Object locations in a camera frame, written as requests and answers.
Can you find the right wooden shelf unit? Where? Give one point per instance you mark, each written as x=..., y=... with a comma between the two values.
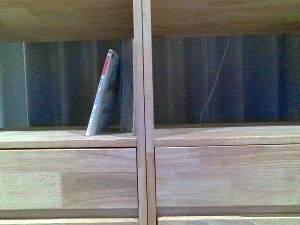
x=219, y=173

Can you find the wooden shelf unit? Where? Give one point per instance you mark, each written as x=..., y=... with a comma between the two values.
x=219, y=173
x=58, y=175

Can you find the left wooden shelf unit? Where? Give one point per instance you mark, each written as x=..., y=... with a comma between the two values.
x=58, y=175

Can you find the blue-spined upright book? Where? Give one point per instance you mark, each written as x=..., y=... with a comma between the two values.
x=127, y=98

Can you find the dark pleated curtain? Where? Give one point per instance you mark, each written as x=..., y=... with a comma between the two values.
x=195, y=80

